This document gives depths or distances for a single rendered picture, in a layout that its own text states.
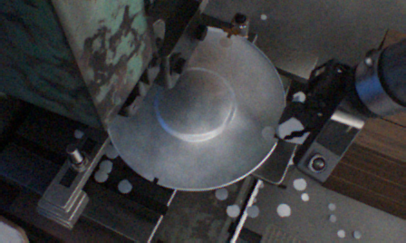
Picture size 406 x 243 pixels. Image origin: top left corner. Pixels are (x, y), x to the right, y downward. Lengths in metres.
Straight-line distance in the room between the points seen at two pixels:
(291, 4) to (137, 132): 1.26
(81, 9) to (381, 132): 1.07
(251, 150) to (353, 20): 1.25
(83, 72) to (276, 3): 1.59
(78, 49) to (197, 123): 0.43
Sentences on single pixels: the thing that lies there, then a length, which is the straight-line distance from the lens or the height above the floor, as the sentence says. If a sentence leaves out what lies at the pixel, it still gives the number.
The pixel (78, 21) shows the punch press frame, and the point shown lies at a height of 1.22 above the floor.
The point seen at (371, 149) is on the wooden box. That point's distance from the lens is 1.31.
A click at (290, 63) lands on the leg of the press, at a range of 1.03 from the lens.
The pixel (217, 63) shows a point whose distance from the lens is 0.84.
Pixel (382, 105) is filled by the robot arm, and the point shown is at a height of 1.00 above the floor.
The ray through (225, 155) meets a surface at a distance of 0.77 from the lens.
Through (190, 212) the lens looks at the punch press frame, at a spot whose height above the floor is 0.65.
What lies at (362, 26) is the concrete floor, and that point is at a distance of 1.95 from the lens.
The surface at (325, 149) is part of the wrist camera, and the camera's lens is 0.64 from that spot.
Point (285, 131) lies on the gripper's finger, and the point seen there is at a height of 0.83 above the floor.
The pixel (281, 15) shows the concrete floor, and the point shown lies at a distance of 1.92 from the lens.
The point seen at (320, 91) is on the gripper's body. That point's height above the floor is 0.93.
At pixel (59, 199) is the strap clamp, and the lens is 0.81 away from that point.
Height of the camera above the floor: 1.50
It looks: 63 degrees down
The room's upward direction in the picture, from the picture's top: straight up
